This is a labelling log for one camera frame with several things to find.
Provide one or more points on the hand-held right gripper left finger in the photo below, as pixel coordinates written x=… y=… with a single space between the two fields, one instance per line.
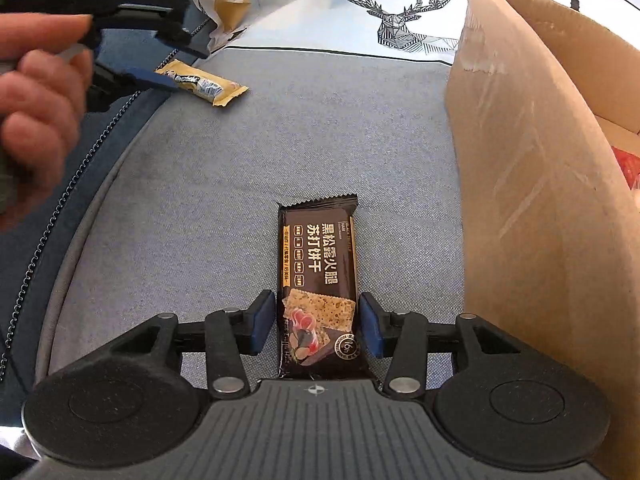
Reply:
x=263 y=320

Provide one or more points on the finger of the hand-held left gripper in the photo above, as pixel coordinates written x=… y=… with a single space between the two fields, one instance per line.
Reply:
x=150 y=77
x=175 y=35

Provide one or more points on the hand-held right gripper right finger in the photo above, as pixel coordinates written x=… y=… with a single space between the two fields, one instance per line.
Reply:
x=372 y=325

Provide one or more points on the yellow snack bar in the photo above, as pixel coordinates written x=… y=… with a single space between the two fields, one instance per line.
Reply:
x=205 y=85

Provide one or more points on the dark cracker packet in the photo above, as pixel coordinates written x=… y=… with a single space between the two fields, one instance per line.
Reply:
x=317 y=260

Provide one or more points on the cardboard box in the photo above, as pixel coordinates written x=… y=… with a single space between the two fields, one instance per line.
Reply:
x=525 y=185

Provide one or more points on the red snack packet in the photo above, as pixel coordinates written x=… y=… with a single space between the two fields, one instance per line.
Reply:
x=630 y=165

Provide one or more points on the person's left hand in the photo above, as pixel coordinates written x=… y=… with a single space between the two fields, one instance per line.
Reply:
x=40 y=110

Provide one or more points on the printed grey sofa cover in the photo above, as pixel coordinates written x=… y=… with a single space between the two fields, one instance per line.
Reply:
x=225 y=160

